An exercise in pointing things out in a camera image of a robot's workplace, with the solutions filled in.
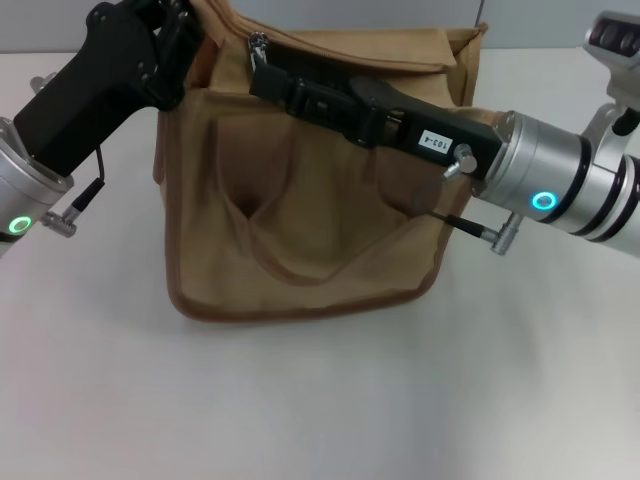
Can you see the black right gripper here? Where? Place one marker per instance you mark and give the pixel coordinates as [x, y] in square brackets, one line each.
[440, 135]

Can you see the khaki fabric food bag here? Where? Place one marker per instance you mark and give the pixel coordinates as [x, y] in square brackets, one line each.
[320, 240]

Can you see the silver left arm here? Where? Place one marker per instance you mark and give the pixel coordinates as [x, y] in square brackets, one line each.
[20, 200]

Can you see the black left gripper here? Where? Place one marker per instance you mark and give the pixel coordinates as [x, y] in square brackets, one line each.
[85, 95]

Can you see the silver metal zipper pull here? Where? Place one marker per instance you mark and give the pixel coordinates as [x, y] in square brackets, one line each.
[257, 50]

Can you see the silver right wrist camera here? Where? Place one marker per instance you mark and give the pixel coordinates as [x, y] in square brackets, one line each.
[615, 35]

